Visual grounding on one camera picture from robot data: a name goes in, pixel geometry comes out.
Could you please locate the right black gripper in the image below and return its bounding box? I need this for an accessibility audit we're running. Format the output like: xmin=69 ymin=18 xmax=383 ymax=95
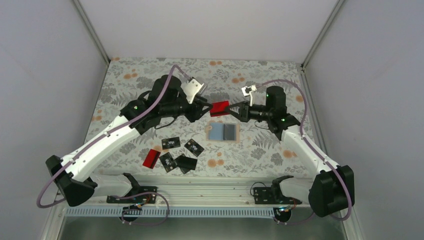
xmin=224 ymin=100 xmax=272 ymax=123

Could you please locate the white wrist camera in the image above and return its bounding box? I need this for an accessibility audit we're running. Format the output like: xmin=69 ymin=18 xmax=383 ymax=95
xmin=241 ymin=84 xmax=257 ymax=107
xmin=182 ymin=77 xmax=206 ymax=104

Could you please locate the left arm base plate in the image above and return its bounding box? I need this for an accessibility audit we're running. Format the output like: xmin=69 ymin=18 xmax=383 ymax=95
xmin=106 ymin=186 xmax=158 ymax=204

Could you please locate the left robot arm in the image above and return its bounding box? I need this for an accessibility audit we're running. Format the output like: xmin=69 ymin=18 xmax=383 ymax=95
xmin=46 ymin=74 xmax=213 ymax=207

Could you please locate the red card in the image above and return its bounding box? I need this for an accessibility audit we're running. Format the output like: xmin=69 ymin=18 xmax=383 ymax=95
xmin=209 ymin=100 xmax=230 ymax=117
xmin=142 ymin=149 xmax=161 ymax=169

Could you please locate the aluminium rail frame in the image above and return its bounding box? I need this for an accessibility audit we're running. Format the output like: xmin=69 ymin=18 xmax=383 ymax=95
xmin=53 ymin=174 xmax=353 ymax=208

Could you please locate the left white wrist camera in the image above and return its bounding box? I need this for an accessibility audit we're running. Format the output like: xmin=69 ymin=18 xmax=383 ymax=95
xmin=182 ymin=77 xmax=206 ymax=104

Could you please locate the black card bottom centre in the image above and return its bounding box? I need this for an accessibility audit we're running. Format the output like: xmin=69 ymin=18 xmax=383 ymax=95
xmin=179 ymin=167 xmax=191 ymax=175

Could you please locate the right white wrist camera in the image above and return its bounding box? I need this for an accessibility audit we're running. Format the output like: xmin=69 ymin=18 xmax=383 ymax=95
xmin=241 ymin=84 xmax=257 ymax=107

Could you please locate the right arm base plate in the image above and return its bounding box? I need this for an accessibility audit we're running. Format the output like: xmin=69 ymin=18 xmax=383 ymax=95
xmin=250 ymin=187 xmax=303 ymax=205

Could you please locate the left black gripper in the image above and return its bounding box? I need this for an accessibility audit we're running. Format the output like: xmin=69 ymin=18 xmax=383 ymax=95
xmin=160 ymin=89 xmax=213 ymax=123

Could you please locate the grey cable duct strip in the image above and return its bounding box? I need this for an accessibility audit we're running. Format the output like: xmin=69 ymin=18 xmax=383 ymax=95
xmin=65 ymin=206 xmax=275 ymax=219

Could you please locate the floral table mat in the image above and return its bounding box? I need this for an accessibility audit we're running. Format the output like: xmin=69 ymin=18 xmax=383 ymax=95
xmin=86 ymin=57 xmax=309 ymax=178

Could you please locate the plain black card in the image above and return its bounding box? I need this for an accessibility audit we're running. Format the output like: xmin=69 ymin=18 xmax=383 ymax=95
xmin=175 ymin=154 xmax=198 ymax=170
xmin=223 ymin=124 xmax=237 ymax=141

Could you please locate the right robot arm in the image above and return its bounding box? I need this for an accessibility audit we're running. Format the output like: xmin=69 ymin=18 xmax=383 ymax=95
xmin=225 ymin=86 xmax=355 ymax=221

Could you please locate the black VIP card top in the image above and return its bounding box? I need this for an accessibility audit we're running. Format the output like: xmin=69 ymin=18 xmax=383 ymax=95
xmin=161 ymin=137 xmax=181 ymax=150

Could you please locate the black card small top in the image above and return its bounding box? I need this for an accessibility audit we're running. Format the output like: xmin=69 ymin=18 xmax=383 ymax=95
xmin=184 ymin=138 xmax=205 ymax=157

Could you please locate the plain black card in pile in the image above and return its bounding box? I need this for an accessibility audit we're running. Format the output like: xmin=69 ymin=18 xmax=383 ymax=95
xmin=175 ymin=154 xmax=198 ymax=170

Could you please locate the black VIP card lower-left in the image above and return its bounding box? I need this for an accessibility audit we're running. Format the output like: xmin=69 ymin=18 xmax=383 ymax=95
xmin=159 ymin=152 xmax=177 ymax=173

